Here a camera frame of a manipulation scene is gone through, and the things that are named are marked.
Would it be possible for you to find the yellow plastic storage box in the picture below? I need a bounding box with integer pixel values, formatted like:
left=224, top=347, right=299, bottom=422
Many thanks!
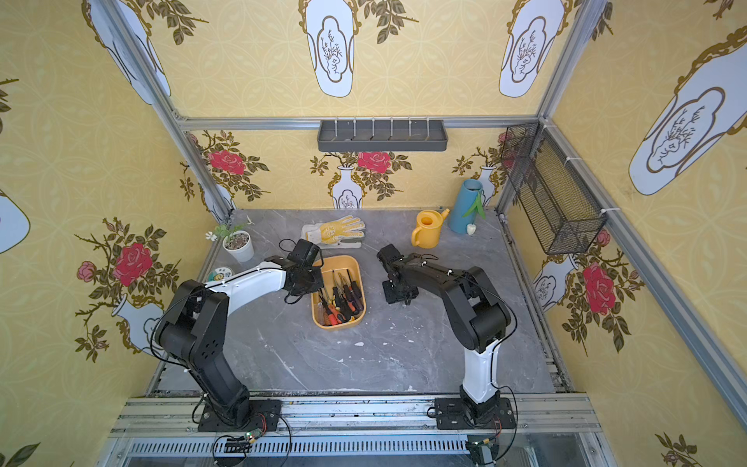
left=311, top=255, right=367, bottom=331

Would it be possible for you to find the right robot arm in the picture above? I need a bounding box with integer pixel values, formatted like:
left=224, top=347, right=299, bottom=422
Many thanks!
left=377, top=244, right=516, bottom=427

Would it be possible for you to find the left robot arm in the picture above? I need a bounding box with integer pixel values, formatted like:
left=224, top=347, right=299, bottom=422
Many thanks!
left=153, top=239, right=323, bottom=432

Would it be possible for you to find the yellow watering can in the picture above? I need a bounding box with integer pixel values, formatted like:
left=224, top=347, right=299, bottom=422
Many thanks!
left=410, top=208, right=451, bottom=249

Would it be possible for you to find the yellow white work glove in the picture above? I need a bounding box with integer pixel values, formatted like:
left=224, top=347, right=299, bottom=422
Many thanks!
left=301, top=215, right=366, bottom=249

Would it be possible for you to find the white potted succulent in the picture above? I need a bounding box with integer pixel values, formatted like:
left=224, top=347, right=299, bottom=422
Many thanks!
left=205, top=224, right=254, bottom=263

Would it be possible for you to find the green tape roll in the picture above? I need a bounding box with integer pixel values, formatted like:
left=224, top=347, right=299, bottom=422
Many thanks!
left=207, top=267, right=233, bottom=282

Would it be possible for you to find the black rubber handle screwdriver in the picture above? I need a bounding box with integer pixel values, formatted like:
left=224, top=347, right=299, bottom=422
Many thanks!
left=332, top=272, right=352, bottom=322

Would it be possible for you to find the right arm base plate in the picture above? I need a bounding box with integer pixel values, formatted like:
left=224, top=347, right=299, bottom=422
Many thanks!
left=426, top=397, right=517, bottom=430

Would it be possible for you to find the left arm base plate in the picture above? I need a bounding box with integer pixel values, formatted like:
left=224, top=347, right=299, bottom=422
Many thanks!
left=198, top=399, right=282, bottom=433

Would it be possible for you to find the grey wall shelf rack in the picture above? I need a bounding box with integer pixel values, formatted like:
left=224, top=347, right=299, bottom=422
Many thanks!
left=317, top=118, right=449, bottom=153

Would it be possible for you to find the black wire mesh basket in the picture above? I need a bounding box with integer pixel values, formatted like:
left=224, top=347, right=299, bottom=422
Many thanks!
left=509, top=124, right=607, bottom=256

